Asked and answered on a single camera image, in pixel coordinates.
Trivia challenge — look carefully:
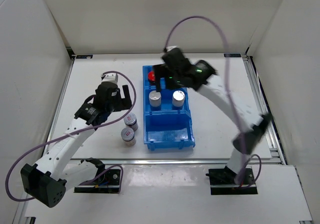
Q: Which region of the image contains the red lid dark sauce jar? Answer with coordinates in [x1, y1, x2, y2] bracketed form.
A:
[147, 70, 156, 86]

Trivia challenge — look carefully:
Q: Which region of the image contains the silver lid blue-striped shaker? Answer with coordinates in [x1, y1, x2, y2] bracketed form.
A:
[172, 90, 186, 109]

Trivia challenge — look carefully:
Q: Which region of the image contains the silver lid white shaker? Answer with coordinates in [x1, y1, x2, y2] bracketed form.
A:
[148, 90, 162, 108]

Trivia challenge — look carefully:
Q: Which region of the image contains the white lid spice jar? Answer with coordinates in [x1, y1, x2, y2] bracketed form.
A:
[120, 127, 136, 147]
[123, 112, 139, 132]

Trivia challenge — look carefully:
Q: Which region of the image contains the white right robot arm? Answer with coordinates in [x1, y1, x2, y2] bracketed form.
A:
[161, 46, 272, 185]

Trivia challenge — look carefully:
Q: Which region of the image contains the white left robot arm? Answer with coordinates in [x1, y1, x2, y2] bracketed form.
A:
[20, 70, 136, 208]

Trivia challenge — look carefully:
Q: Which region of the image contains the blue plastic divided bin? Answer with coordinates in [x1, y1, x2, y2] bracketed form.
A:
[142, 65, 196, 151]

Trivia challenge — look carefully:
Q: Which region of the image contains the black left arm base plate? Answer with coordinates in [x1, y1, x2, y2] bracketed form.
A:
[73, 164, 124, 194]

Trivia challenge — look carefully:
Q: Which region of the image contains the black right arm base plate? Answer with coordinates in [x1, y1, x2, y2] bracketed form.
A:
[205, 167, 258, 196]

